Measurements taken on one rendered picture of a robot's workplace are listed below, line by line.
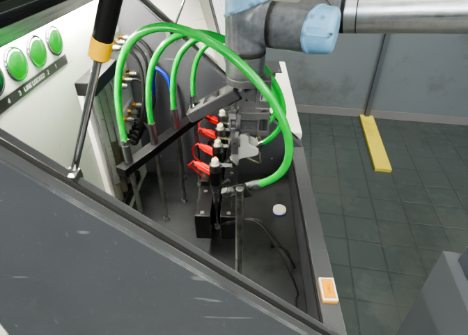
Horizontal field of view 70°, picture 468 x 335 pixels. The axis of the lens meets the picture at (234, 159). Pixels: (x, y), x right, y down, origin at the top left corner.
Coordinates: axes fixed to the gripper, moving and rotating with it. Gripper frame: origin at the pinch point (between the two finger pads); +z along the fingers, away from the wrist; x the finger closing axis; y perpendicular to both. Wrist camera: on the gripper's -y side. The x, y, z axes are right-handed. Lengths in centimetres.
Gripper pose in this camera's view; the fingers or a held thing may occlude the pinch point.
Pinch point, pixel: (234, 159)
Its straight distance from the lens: 75.7
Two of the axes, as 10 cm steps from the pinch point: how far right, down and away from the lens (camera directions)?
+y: 10.0, 0.3, -0.3
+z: 0.0, 8.1, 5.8
